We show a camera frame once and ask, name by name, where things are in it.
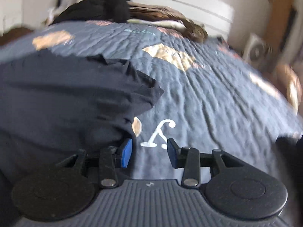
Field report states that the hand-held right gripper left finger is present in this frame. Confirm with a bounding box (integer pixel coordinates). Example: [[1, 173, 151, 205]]
[[56, 138, 132, 189]]

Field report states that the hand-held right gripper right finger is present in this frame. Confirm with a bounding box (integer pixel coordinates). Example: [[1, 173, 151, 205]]
[[167, 138, 239, 188]]

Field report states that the dark navy sweater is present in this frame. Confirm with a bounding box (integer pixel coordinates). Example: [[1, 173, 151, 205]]
[[0, 50, 165, 187]]

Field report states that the printed blue-grey quilt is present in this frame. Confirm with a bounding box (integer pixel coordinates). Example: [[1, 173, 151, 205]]
[[0, 20, 303, 227]]

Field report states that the tabby cat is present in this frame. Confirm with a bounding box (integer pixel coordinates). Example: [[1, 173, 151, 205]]
[[182, 20, 209, 43]]

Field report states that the white pillow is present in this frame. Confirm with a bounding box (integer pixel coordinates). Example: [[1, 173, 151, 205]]
[[128, 19, 185, 29]]

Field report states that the white box fan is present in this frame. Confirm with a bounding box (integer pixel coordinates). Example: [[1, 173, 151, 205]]
[[243, 33, 268, 63]]

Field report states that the folded brown blanket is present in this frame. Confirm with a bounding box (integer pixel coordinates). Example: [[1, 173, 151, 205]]
[[128, 1, 187, 23]]

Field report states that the black puffer jacket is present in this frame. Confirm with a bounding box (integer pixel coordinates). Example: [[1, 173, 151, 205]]
[[51, 0, 132, 25]]

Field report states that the brown jacket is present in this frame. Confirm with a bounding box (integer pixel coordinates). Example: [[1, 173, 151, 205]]
[[0, 27, 34, 45]]

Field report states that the tall cardboard sheet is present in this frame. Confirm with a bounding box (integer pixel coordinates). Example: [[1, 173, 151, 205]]
[[264, 0, 299, 67]]

